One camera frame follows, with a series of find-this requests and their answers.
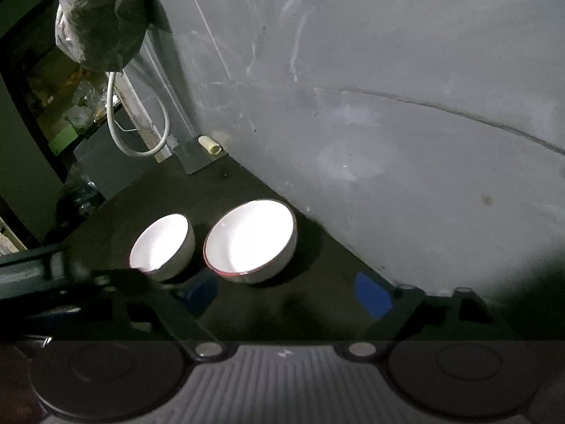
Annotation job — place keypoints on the black plastic bag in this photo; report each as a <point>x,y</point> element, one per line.
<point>81,194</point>

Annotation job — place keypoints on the green box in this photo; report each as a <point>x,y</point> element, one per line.
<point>62,139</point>

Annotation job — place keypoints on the cream paper roll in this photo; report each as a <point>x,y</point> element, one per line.
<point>209,145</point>

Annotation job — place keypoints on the steel cleaver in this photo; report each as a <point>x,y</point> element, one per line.
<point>196,157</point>

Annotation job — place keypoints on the large white ceramic bowl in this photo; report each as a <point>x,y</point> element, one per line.
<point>249,238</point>

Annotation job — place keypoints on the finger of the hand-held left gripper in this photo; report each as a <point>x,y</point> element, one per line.
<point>39,269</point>

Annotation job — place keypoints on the hanging clear plastic bag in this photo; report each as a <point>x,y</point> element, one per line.
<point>99,13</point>

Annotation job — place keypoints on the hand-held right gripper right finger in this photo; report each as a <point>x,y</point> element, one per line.
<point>373,293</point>

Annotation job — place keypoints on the dark grey cabinet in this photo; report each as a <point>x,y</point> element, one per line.
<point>119,163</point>

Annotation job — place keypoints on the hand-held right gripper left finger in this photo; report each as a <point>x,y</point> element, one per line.
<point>201,293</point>

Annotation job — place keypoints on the small white ceramic bowl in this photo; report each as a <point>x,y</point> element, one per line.
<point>161,243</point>

